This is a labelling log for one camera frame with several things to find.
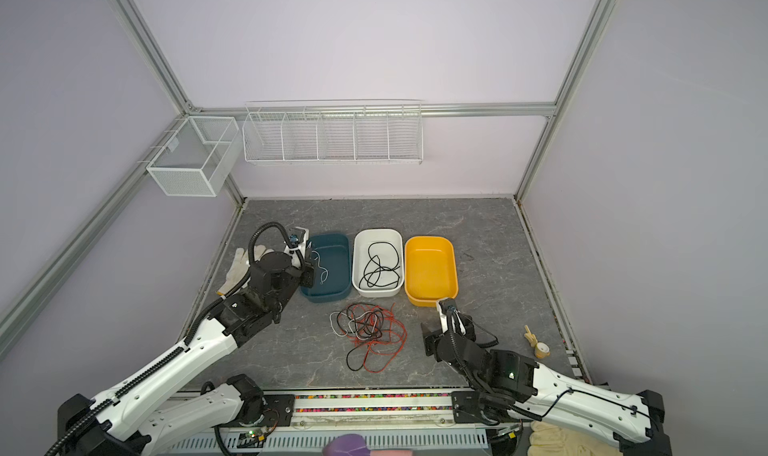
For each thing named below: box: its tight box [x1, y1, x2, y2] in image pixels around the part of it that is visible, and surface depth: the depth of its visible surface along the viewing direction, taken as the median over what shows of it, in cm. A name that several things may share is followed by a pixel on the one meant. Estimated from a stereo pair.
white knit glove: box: [217, 245, 274, 295], surface depth 101 cm
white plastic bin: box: [351, 228, 405, 298], surface depth 103 cm
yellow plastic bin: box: [404, 236, 459, 308], surface depth 101 cm
